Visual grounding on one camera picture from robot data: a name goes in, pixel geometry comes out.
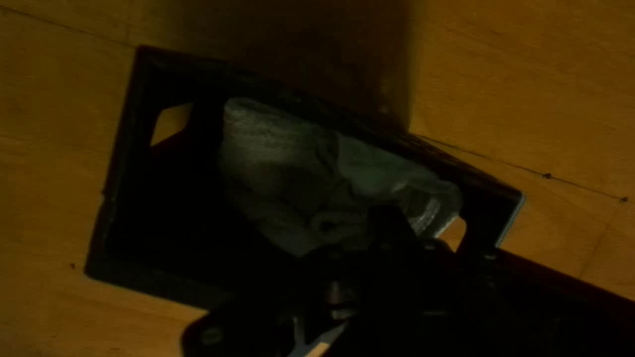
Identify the black perforated plastic box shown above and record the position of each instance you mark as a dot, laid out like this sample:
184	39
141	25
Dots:
165	224

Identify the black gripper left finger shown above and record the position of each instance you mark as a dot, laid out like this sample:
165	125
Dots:
377	230

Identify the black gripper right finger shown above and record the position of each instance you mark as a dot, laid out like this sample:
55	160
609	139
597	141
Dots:
405	232

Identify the grey towel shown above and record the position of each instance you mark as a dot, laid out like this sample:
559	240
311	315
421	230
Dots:
284	170

